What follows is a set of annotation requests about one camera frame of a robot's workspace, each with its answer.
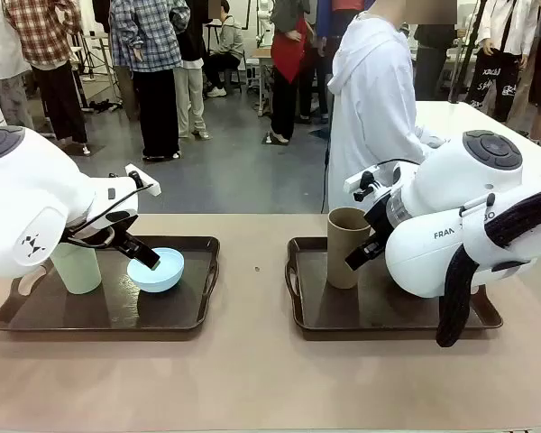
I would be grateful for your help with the person in white coat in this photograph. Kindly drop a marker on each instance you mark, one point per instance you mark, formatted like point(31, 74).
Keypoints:
point(4, 54)

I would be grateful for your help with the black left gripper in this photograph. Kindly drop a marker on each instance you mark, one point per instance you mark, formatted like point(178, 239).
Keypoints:
point(124, 241)

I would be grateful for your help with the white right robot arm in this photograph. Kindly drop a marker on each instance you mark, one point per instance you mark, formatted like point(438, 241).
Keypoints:
point(415, 261)

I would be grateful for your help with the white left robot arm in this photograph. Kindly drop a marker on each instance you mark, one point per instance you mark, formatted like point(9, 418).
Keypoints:
point(27, 203)

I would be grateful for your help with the person in white hoodie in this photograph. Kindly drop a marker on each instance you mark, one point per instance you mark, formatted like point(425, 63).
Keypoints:
point(369, 113)

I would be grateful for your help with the person in grey hoodie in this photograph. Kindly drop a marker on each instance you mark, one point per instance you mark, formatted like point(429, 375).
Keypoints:
point(230, 40)

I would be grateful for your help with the tall brown cup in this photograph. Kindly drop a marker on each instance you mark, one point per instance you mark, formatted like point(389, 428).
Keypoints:
point(342, 252)

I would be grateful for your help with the dark brown serving tray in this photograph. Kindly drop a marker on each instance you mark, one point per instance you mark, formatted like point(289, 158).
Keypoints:
point(94, 311)
point(378, 311)

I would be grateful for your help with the light blue bowl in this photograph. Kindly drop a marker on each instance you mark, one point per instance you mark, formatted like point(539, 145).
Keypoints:
point(162, 279)

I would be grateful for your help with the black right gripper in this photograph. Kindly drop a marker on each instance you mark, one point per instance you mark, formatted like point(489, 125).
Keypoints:
point(378, 221)

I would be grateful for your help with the person in dark clothes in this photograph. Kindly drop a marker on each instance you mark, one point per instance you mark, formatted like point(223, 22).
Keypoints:
point(433, 58)

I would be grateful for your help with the person in printed black trousers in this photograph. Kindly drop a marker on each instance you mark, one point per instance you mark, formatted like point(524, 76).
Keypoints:
point(500, 76)

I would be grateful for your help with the black tripod stand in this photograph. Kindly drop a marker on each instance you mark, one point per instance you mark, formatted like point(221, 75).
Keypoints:
point(466, 54)

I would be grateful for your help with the person in red plaid shirt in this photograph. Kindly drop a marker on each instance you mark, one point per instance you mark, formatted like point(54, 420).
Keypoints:
point(40, 36)

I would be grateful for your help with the person with red apron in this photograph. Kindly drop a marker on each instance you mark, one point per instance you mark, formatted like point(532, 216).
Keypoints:
point(286, 58)

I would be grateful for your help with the person in beige trousers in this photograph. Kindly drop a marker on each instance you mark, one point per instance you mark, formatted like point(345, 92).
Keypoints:
point(191, 90)

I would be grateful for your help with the tall pale green cup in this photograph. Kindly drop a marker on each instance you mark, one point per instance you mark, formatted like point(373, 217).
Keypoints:
point(79, 270)

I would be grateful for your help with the white side table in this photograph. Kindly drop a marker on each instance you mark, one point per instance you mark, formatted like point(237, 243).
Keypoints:
point(442, 122)

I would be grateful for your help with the person in blue plaid shirt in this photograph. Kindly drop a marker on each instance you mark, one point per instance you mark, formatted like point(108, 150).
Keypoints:
point(149, 45)

